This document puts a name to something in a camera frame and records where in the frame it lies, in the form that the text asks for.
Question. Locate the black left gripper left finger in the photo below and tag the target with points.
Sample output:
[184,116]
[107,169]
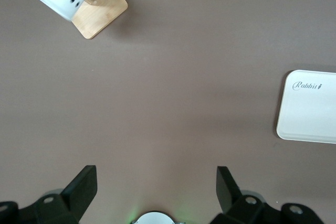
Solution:
[76,197]

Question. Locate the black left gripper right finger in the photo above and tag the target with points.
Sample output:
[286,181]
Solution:
[231,203]

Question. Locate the wooden cup hanging rack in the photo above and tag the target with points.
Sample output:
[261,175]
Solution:
[105,14]

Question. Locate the white rectangular Rabbit tray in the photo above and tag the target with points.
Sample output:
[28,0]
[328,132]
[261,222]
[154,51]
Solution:
[309,108]

